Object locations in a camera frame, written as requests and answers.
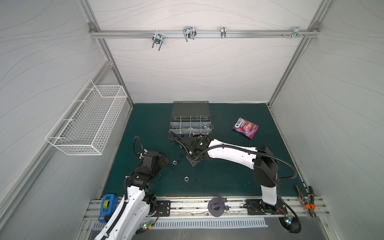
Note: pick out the purple Fox's candy bag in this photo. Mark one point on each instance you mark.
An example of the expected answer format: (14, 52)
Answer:
(246, 128)

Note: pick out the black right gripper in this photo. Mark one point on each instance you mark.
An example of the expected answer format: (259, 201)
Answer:
(190, 145)

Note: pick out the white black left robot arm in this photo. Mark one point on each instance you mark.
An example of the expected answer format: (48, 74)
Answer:
(137, 203)

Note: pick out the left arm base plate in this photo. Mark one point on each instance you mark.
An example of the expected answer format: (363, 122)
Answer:
(160, 209)

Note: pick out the white wire basket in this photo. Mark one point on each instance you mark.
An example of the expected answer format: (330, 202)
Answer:
(85, 127)

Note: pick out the grey plastic organizer box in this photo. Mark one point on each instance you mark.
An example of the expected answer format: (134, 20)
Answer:
(191, 119)

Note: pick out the orange handled pliers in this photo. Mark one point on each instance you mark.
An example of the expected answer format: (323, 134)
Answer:
(310, 206)

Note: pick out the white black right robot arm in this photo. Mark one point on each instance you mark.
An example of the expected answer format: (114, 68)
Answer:
(269, 170)

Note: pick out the black round cap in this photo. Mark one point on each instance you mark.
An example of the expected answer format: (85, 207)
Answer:
(217, 206)

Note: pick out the metal bracket clip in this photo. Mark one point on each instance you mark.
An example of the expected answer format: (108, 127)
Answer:
(223, 32)

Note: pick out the aluminium crossbar rail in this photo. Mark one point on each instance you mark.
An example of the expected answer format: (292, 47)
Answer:
(201, 34)

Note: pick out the metal u-bolt clamp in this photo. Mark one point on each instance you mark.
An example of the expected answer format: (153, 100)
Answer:
(158, 39)
(189, 33)

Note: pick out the blue tape dispenser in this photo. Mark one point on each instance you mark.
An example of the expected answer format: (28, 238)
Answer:
(108, 207)

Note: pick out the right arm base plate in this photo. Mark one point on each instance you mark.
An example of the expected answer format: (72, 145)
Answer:
(258, 207)

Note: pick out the metal bracket with screws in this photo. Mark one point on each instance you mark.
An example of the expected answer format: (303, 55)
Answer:
(296, 34)

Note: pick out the white slotted cable duct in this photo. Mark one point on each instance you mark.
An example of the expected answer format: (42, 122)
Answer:
(217, 223)

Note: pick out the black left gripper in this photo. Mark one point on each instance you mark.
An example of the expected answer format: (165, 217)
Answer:
(161, 162)

